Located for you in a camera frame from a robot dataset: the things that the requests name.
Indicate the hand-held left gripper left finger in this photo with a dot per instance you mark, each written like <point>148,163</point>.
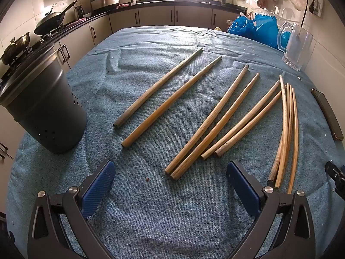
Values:
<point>98,186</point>

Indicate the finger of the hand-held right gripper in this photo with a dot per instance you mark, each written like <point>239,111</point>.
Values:
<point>335,174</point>

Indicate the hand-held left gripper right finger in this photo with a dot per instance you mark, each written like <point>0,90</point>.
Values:
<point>242,186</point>

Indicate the thick wooden chopstick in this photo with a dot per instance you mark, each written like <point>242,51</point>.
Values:
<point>215,126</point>
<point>172,101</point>
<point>207,117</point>
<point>159,86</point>
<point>241,118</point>
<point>248,124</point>

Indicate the dark grey perforated utensil holder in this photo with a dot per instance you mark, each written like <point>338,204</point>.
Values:
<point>45,108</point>

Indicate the thin bamboo chopstick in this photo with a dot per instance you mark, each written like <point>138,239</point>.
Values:
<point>283,91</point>
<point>288,91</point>
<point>291,94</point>
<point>297,140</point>

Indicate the black flat case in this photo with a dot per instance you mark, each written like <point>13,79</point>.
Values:
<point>327,113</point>

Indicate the blue table cloth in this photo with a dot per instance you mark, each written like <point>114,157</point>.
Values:
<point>172,215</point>

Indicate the clear glass mug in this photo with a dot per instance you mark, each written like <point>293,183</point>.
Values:
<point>299,45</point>

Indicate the gas stove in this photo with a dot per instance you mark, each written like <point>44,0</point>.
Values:
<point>40,41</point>

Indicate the blue plastic bag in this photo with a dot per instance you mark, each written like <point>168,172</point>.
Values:
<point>256,29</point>

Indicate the metal cooking pot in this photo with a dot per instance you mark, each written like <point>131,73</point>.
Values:
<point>16,44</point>

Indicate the pink cloth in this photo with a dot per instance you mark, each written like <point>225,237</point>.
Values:
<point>124,5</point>
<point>82,19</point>

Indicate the black wok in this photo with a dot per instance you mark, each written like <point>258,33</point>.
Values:
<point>48,21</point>

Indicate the steel kettle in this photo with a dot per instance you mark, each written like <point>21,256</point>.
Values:
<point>78,12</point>

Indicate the silver rice cooker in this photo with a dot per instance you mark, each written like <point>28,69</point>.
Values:
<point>103,2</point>

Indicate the black kitchen countertop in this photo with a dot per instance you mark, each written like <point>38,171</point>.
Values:
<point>161,3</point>

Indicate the white wall socket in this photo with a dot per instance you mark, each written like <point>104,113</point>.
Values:
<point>320,6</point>

